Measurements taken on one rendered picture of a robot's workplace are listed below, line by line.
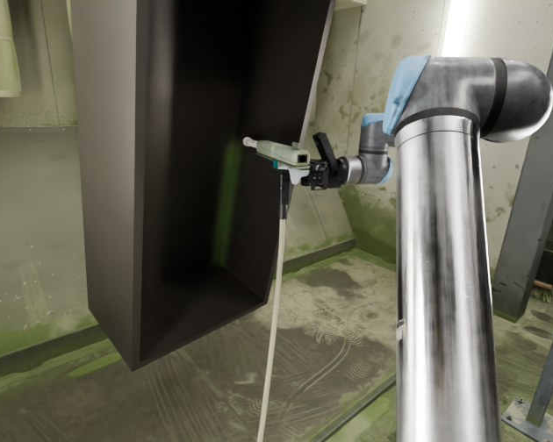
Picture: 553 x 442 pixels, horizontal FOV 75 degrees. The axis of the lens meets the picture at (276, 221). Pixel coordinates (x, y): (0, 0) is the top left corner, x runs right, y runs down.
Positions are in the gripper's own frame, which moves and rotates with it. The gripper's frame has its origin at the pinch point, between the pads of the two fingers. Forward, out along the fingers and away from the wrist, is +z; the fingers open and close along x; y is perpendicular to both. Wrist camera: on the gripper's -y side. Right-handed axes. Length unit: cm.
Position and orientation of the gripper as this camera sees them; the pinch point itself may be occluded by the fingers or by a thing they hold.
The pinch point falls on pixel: (280, 164)
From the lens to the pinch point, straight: 104.2
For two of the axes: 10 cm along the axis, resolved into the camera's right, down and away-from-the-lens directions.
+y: -0.6, 9.5, 3.1
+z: -9.2, 0.7, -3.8
